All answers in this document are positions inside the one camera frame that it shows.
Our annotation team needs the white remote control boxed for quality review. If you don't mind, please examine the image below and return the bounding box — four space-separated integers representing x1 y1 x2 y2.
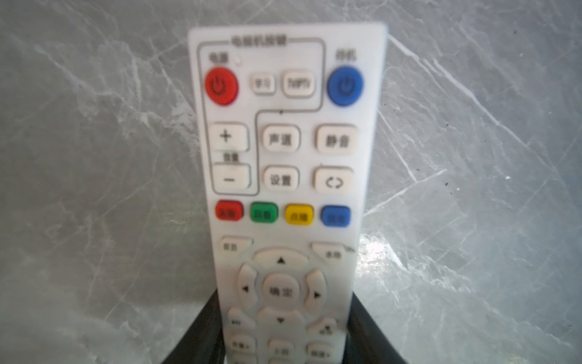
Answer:
188 22 388 363

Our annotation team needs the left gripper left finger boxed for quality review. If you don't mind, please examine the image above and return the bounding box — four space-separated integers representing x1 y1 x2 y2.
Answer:
162 291 225 364

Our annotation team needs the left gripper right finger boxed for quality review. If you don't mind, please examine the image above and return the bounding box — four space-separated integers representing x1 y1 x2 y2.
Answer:
343 294 407 364

